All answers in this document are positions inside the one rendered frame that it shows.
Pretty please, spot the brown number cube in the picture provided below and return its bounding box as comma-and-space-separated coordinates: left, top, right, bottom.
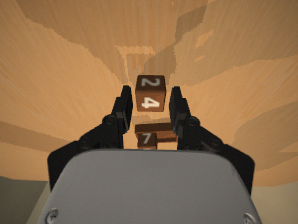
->
135, 75, 166, 112
137, 133, 158, 149

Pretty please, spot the brown wooden tray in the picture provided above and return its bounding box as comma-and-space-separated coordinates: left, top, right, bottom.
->
134, 122, 178, 143

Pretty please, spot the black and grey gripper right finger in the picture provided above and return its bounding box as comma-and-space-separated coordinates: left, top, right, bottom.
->
169, 86, 255, 197

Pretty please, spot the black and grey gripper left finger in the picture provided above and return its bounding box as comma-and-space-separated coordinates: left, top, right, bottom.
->
47, 85, 133, 192

